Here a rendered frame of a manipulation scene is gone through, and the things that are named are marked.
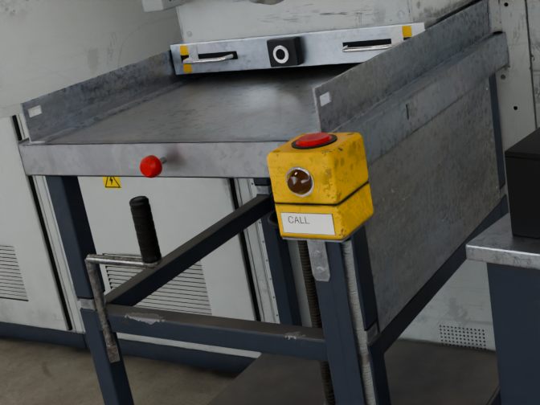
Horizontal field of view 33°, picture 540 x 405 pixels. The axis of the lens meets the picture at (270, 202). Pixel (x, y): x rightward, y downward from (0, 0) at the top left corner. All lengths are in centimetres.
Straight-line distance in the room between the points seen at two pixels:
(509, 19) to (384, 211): 58
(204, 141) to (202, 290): 109
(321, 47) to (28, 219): 132
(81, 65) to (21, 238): 90
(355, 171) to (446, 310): 110
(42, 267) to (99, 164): 131
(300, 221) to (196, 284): 141
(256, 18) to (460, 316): 80
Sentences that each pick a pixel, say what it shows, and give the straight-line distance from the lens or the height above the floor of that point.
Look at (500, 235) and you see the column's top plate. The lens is 106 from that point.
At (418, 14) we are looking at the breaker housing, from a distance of 158.
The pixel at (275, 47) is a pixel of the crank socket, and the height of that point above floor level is 91.
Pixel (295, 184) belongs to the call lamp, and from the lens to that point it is 94.
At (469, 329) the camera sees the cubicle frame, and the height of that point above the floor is 20.
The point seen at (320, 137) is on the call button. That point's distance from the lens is 97.
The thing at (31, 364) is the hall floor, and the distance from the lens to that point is 280.
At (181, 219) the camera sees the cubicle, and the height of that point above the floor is 44.
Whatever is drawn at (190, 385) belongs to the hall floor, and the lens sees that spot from 244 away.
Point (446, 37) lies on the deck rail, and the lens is 159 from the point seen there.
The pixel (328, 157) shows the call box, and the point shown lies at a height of 90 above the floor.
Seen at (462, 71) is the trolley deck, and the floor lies 83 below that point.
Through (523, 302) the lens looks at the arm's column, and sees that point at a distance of 106.
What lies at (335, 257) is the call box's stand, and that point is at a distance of 99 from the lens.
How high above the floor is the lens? 114
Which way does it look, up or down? 18 degrees down
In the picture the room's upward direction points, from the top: 10 degrees counter-clockwise
